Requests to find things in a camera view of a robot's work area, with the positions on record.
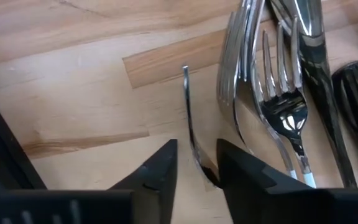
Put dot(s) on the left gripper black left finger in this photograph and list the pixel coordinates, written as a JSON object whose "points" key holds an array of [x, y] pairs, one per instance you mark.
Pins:
{"points": [[160, 186]]}

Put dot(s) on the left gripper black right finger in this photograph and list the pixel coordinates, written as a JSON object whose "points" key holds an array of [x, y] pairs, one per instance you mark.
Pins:
{"points": [[253, 199]]}

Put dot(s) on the orange cutlery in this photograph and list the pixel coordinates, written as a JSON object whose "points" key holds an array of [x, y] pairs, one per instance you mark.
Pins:
{"points": [[228, 77]]}

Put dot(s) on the black aluminium table frame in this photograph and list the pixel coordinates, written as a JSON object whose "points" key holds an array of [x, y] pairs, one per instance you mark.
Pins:
{"points": [[2, 149]]}

